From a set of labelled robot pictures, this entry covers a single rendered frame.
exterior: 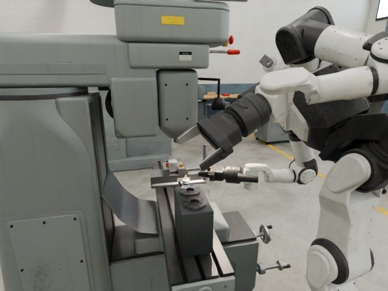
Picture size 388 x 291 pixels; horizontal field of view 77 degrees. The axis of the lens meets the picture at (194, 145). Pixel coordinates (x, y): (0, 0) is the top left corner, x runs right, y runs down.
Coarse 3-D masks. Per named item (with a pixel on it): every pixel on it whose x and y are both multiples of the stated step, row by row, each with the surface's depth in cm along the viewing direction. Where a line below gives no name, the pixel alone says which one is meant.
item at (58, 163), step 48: (0, 96) 86; (48, 96) 90; (96, 96) 114; (0, 144) 90; (48, 144) 93; (96, 144) 104; (0, 192) 94; (48, 192) 98; (96, 192) 105; (0, 240) 99; (48, 240) 102; (96, 240) 109; (48, 288) 108; (96, 288) 114
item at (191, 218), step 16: (176, 192) 103; (192, 192) 101; (176, 208) 104; (192, 208) 90; (208, 208) 91; (176, 224) 107; (192, 224) 89; (208, 224) 91; (192, 240) 92; (208, 240) 93
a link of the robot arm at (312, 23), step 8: (304, 16) 74; (312, 16) 73; (320, 16) 73; (288, 24) 74; (296, 24) 72; (304, 24) 71; (312, 24) 70; (320, 24) 69; (328, 24) 68; (304, 32) 70; (312, 32) 69; (320, 32) 67; (304, 40) 71; (312, 40) 69; (312, 48) 70; (312, 56) 73
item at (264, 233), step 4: (260, 228) 156; (264, 228) 150; (268, 228) 151; (260, 232) 157; (264, 232) 152; (268, 232) 148; (256, 236) 151; (260, 236) 152; (264, 236) 152; (268, 236) 147; (264, 240) 152; (268, 240) 148
